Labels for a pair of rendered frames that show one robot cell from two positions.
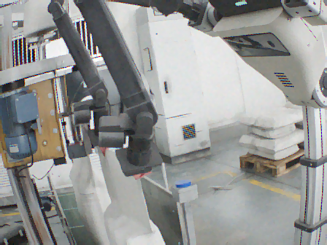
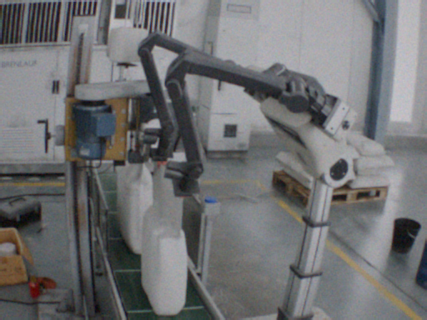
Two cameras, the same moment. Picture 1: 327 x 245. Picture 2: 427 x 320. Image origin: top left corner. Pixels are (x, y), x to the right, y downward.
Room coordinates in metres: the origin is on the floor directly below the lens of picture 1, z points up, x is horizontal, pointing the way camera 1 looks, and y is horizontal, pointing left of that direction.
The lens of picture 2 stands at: (-0.74, 0.01, 1.71)
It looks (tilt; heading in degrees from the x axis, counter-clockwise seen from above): 16 degrees down; 359
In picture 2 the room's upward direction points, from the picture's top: 5 degrees clockwise
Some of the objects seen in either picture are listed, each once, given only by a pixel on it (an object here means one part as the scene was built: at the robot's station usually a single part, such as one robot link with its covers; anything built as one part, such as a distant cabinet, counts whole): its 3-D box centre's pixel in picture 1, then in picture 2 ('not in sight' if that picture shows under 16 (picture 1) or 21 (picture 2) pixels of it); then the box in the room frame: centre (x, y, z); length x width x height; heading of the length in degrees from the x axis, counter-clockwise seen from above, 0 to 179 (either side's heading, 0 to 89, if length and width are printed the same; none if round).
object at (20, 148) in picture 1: (17, 123); (91, 131); (1.32, 0.54, 1.21); 0.15 x 0.15 x 0.25
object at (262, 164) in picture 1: (292, 151); (333, 184); (4.33, -1.48, 0.07); 1.20 x 0.82 x 0.14; 111
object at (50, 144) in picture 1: (25, 122); (92, 124); (1.56, 0.59, 1.18); 0.34 x 0.25 x 0.31; 109
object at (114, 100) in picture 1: (90, 97); (156, 117); (1.70, 0.27, 1.21); 0.30 x 0.25 x 0.30; 19
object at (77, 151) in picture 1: (76, 150); (135, 157); (1.54, 0.35, 1.04); 0.08 x 0.06 x 0.05; 109
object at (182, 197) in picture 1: (184, 192); (209, 206); (1.54, -0.04, 0.81); 0.08 x 0.08 x 0.06; 19
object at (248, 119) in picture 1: (264, 115); not in sight; (4.40, -1.13, 0.56); 0.66 x 0.43 x 0.15; 106
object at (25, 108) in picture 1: (24, 111); (102, 127); (1.24, 0.46, 1.25); 0.10 x 0.08 x 0.12; 134
